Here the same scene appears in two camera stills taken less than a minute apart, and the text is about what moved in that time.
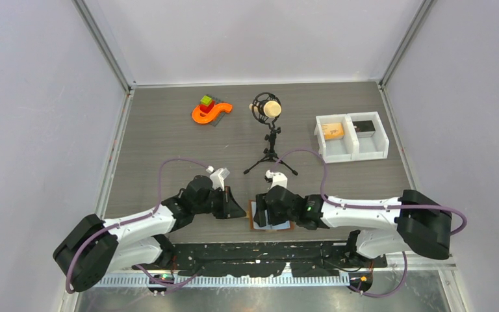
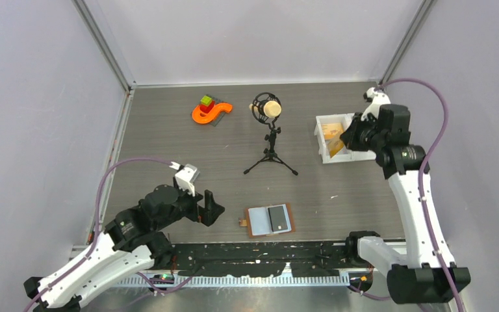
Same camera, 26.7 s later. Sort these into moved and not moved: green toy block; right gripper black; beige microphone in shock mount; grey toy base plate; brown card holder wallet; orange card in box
Moved: right gripper black; brown card holder wallet
Not moved: green toy block; orange card in box; grey toy base plate; beige microphone in shock mount
